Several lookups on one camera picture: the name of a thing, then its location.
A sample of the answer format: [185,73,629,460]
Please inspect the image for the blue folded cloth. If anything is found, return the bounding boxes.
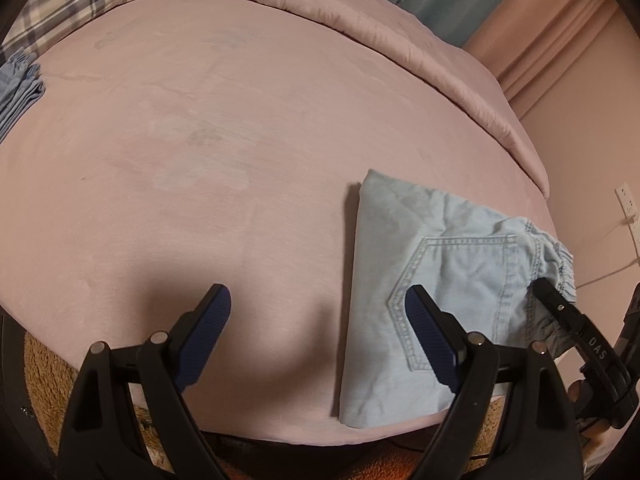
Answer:
[0,49,47,143]

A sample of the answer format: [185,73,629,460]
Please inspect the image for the pink bed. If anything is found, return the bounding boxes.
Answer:
[0,0,556,448]

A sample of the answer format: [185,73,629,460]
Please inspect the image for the white wall outlet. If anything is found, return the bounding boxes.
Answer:
[615,181,640,256]

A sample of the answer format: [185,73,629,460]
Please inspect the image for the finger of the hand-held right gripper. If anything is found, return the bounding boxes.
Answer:
[531,280,626,386]

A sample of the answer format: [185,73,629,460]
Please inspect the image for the brown fluffy rug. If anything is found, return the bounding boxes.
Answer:
[20,330,506,480]

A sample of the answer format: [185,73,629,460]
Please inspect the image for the light blue denim pants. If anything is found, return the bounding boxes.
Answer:
[339,168,578,429]

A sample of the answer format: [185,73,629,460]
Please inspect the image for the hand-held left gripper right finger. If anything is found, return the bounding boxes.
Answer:
[404,284,585,480]

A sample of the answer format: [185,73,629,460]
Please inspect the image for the pink comforter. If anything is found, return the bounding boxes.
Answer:
[155,0,551,198]

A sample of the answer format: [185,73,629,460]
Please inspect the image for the pink curtain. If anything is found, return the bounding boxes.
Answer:
[462,0,640,121]

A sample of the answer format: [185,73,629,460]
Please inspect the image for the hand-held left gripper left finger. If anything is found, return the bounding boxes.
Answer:
[56,283,232,480]

